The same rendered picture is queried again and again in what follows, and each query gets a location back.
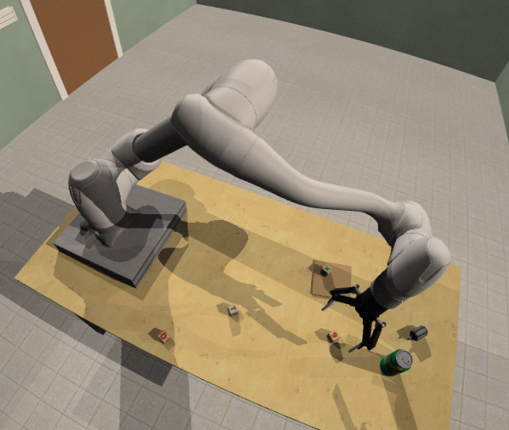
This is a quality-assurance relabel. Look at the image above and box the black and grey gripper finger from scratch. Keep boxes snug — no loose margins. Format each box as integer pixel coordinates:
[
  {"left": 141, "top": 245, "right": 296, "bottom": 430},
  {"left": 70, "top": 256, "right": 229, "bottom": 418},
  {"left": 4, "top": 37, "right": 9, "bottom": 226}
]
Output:
[
  {"left": 348, "top": 311, "right": 386, "bottom": 353},
  {"left": 321, "top": 285, "right": 363, "bottom": 311}
]

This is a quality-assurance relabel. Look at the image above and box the green and yellow drink can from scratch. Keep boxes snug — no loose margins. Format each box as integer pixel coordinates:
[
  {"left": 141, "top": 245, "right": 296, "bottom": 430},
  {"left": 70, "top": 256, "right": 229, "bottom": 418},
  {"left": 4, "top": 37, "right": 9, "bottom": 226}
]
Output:
[{"left": 380, "top": 349, "right": 413, "bottom": 376}]

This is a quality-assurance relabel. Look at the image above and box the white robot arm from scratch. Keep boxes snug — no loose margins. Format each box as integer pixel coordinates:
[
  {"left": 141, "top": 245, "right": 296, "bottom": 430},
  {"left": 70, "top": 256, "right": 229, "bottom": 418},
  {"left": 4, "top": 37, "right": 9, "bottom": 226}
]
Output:
[{"left": 68, "top": 59, "right": 451, "bottom": 309}]

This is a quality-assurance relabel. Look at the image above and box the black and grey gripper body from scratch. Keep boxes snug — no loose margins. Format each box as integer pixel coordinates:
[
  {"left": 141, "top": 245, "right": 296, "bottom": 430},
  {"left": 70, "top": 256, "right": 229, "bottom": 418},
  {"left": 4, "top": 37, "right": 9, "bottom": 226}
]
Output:
[{"left": 355, "top": 287, "right": 387, "bottom": 321}]

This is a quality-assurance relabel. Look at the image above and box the tan square mat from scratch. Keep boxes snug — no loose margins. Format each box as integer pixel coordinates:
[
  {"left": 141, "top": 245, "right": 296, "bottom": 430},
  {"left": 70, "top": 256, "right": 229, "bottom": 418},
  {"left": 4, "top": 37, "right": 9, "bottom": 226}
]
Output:
[{"left": 312, "top": 260, "right": 351, "bottom": 297}]

